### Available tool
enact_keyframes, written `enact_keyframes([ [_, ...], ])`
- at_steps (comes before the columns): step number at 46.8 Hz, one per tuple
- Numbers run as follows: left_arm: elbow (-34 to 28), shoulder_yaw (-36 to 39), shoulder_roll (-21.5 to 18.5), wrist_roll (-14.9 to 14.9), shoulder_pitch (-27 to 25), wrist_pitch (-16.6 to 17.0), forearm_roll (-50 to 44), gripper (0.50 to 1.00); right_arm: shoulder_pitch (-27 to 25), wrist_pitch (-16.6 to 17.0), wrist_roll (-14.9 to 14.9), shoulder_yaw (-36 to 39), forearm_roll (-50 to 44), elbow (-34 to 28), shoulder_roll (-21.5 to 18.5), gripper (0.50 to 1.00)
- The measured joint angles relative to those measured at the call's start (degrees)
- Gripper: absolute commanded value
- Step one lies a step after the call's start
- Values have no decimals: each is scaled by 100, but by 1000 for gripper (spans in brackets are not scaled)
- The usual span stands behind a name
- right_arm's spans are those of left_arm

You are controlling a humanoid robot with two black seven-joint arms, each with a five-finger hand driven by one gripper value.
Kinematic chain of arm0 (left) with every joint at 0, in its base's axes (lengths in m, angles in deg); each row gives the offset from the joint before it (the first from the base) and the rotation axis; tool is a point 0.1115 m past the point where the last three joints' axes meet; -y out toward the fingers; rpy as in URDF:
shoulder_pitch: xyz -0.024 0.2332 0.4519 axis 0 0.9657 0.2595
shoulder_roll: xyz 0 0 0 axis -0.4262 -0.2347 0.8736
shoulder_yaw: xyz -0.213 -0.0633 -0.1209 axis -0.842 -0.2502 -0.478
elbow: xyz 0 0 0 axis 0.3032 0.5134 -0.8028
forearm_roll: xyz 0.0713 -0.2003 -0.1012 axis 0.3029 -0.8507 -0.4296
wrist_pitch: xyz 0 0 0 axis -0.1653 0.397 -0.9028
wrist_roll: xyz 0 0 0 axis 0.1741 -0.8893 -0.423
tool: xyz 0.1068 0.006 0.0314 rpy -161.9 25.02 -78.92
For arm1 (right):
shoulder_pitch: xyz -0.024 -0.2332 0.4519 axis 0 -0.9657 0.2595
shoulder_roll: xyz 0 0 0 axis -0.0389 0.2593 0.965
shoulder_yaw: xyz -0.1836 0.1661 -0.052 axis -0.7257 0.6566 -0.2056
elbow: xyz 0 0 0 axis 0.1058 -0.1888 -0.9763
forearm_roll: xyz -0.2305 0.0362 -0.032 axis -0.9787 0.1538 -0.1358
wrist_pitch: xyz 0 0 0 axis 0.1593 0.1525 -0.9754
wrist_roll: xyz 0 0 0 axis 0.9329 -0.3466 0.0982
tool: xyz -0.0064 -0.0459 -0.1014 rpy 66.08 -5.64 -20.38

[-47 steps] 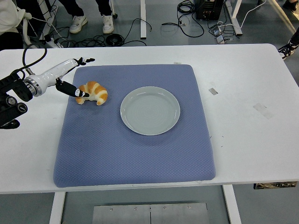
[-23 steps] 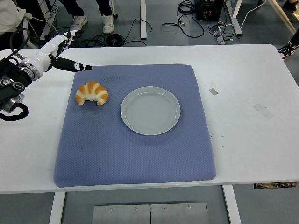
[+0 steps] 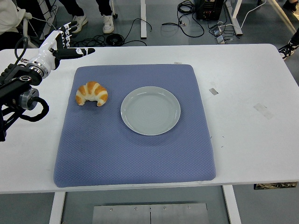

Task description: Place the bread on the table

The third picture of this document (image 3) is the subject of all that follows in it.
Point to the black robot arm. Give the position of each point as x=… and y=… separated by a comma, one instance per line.
x=14, y=88

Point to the grey power adapter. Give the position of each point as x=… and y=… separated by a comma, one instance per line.
x=220, y=40

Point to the white desk leg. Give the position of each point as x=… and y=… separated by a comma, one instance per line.
x=143, y=21
x=236, y=21

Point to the white table leg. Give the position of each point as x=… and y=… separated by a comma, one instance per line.
x=57, y=207
x=231, y=205

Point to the person with dark shoe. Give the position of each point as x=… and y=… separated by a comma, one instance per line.
x=292, y=5

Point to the large clear tape piece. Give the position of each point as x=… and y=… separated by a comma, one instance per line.
x=263, y=111

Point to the golden croissant bread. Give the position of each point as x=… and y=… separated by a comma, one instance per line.
x=93, y=89

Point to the blue quilted mat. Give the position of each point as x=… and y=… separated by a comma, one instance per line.
x=105, y=151

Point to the person seated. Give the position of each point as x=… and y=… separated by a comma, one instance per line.
x=8, y=16

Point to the small clear tape piece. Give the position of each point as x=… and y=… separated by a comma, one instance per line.
x=213, y=91

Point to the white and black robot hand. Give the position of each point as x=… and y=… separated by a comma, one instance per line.
x=47, y=54

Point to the metal bracket under table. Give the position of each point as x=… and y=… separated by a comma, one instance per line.
x=275, y=185

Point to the grey metal plate with screws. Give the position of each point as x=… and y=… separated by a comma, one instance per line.
x=121, y=214

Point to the person with black shoe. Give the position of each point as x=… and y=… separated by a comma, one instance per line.
x=288, y=49

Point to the grey round plate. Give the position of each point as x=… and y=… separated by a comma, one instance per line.
x=150, y=110

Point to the black equipment box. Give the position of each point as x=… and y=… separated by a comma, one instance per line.
x=209, y=10

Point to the person with white shoes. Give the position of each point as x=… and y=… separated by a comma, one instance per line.
x=108, y=23

